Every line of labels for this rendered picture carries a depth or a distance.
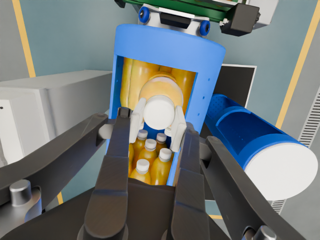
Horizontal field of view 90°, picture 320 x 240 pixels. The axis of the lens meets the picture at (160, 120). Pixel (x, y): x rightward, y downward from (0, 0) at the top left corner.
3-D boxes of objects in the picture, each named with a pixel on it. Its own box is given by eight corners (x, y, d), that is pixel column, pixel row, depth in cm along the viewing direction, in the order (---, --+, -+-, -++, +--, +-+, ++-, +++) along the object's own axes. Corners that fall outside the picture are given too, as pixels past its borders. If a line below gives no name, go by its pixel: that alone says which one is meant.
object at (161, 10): (159, 25, 56) (157, 17, 44) (160, 17, 55) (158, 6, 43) (186, 31, 56) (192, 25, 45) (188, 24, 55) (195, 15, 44)
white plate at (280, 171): (332, 172, 62) (329, 170, 63) (291, 129, 56) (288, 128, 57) (271, 210, 70) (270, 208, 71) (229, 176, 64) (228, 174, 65)
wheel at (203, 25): (197, 34, 52) (203, 34, 51) (201, 17, 51) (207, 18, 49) (203, 36, 56) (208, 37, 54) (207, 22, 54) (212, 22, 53)
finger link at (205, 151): (186, 141, 13) (221, 148, 13) (182, 120, 18) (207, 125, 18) (181, 155, 14) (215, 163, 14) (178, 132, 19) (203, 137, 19)
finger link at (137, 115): (134, 144, 16) (126, 142, 15) (142, 118, 22) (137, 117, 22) (139, 115, 14) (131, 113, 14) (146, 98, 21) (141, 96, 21)
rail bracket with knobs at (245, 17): (214, 32, 59) (224, 27, 49) (220, 9, 56) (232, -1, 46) (240, 38, 59) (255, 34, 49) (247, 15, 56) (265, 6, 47)
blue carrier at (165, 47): (109, 214, 86) (85, 283, 60) (129, 34, 55) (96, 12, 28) (161, 222, 88) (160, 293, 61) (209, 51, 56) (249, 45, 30)
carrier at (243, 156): (237, 107, 145) (216, 86, 139) (331, 170, 63) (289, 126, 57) (214, 129, 153) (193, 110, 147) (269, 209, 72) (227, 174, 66)
